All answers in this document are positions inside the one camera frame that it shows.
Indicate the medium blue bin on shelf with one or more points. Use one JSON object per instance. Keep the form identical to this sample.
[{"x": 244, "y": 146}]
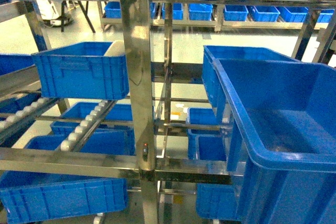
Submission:
[{"x": 82, "y": 70}]

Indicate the blue bin lower left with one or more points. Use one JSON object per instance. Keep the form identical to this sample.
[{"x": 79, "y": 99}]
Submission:
[{"x": 30, "y": 197}]

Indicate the large blue bin foreground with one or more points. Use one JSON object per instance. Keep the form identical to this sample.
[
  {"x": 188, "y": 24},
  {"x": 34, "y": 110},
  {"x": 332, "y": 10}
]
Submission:
[{"x": 281, "y": 151}]

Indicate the steel rack upright post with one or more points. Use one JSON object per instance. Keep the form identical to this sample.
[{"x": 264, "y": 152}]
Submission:
[{"x": 136, "y": 34}]

